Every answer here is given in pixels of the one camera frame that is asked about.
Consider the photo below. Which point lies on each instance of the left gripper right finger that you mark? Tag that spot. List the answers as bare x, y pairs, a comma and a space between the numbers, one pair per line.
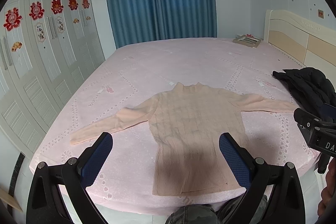
285, 204

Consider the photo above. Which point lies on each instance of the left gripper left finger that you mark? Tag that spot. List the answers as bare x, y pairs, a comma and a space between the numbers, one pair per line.
46, 204

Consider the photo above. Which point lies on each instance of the pink knit sweater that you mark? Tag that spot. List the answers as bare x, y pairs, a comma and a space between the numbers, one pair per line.
186, 123

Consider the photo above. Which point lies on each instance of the person's right hand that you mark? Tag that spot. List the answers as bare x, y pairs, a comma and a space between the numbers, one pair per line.
327, 192

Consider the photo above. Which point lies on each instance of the black jacket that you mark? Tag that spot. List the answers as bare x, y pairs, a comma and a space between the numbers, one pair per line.
310, 88

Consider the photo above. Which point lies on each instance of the cream wooden headboard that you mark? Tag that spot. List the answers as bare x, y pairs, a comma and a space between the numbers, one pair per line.
308, 42

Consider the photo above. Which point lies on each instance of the pink bed sheet mattress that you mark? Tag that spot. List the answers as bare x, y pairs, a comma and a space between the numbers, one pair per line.
135, 73

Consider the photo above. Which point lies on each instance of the white wardrobe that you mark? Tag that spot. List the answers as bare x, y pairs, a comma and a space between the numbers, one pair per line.
48, 49

